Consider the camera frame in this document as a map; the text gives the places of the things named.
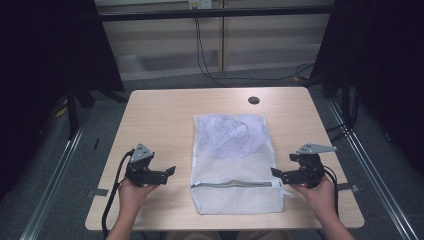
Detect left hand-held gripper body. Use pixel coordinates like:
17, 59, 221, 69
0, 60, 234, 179
124, 143, 158, 188

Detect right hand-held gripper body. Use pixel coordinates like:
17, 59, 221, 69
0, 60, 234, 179
289, 143, 338, 189

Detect white mesh laundry bag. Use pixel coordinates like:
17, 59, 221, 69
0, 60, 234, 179
189, 113, 296, 216

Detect person's left hand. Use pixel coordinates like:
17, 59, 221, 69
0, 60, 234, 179
118, 179, 160, 215

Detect person's right hand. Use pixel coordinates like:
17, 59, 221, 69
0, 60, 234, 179
293, 175, 338, 222

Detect white garment inside bag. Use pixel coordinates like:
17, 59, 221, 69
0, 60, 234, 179
199, 114, 265, 158

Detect black metal stand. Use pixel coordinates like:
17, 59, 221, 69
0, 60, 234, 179
65, 81, 96, 140

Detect black curtain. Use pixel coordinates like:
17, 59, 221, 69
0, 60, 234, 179
309, 0, 424, 174
0, 0, 126, 201

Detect black horizontal bar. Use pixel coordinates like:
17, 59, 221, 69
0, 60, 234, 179
99, 5, 334, 22

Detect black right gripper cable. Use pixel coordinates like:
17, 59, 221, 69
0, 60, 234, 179
321, 164, 340, 218

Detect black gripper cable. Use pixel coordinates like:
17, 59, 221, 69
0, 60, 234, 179
101, 149, 135, 240
321, 164, 340, 218

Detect grey table bracket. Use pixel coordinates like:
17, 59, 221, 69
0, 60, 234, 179
337, 182, 362, 193
86, 188, 110, 198

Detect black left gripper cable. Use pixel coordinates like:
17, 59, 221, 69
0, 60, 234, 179
101, 149, 135, 240

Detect metal floor rail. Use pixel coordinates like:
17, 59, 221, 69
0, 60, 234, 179
327, 99, 420, 240
19, 113, 88, 240

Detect black floor cable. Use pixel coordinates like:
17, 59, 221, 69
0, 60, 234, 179
194, 17, 316, 88

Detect white wall outlet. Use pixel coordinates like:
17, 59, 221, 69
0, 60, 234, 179
188, 0, 213, 10

